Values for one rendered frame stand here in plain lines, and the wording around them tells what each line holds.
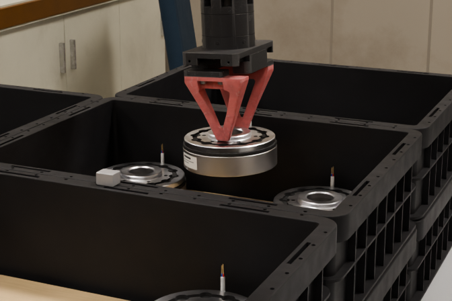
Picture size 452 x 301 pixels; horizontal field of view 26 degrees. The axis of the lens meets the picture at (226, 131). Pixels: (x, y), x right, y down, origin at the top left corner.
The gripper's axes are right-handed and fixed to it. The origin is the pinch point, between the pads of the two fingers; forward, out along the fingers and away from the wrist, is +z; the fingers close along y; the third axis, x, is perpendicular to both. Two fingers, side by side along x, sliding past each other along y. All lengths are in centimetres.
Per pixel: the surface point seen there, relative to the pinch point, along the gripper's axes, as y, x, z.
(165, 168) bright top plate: -3.0, -10.4, 6.2
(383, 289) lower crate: 7.3, 19.0, 13.5
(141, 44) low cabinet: -247, -153, 30
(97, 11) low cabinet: -213, -151, 13
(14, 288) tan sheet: 26.4, -10.8, 10.0
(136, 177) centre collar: 2.5, -11.1, 5.9
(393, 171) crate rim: 5.8, 19.7, 1.9
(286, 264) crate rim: 32.5, 18.9, 1.8
